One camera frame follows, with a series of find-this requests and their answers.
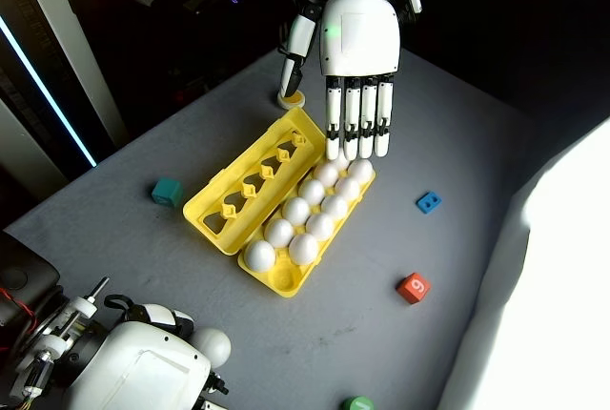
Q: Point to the green letter cylinder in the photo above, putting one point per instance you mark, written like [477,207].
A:
[356,404]

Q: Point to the yellow egg carton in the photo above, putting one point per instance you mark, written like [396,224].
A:
[286,281]

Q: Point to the teal cube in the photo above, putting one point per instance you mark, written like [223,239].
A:
[167,193]

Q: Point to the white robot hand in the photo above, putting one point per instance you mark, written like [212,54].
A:
[362,33]
[143,367]

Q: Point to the red number cube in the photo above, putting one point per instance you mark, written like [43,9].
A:
[412,288]

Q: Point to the cyan light strip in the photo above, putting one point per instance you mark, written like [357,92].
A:
[47,95]

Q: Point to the white frame post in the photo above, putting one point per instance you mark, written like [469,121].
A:
[71,47]
[24,152]

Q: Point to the grey table cloth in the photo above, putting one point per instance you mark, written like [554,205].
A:
[453,143]

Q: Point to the blue block with two holes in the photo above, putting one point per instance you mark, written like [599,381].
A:
[429,202]

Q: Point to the white disc with yellow button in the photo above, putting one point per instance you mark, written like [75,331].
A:
[291,102]

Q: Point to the white toy egg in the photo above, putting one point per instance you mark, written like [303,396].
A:
[340,165]
[311,192]
[303,249]
[259,256]
[214,345]
[326,174]
[278,232]
[296,211]
[360,171]
[319,227]
[347,189]
[334,207]

